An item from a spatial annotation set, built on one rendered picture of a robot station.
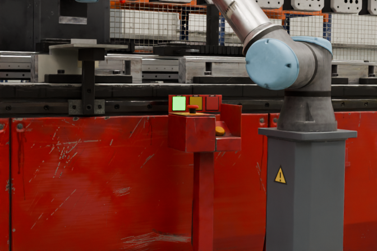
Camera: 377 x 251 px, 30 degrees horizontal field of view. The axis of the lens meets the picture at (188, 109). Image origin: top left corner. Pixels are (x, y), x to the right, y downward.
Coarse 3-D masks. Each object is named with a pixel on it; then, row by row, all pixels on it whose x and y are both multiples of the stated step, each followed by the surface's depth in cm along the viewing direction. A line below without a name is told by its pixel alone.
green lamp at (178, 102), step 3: (174, 99) 238; (177, 99) 238; (180, 99) 239; (183, 99) 239; (174, 102) 238; (177, 102) 238; (180, 102) 239; (183, 102) 239; (174, 105) 238; (177, 105) 238; (180, 105) 239; (183, 105) 239; (174, 108) 238; (177, 108) 238; (180, 108) 239; (183, 108) 239
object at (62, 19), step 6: (60, 0) 240; (66, 0) 241; (72, 0) 242; (60, 6) 240; (66, 6) 241; (72, 6) 242; (78, 6) 243; (84, 6) 244; (60, 12) 240; (66, 12) 241; (72, 12) 242; (78, 12) 243; (84, 12) 244; (60, 18) 241; (66, 18) 242; (72, 18) 243; (78, 18) 244; (84, 18) 245
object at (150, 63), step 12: (0, 60) 255; (12, 60) 258; (24, 60) 260; (144, 60) 282; (156, 60) 284; (168, 60) 287; (336, 60) 327; (348, 60) 331; (0, 72) 256; (12, 72) 258; (24, 72) 260; (144, 72) 283; (156, 72) 286; (168, 72) 288
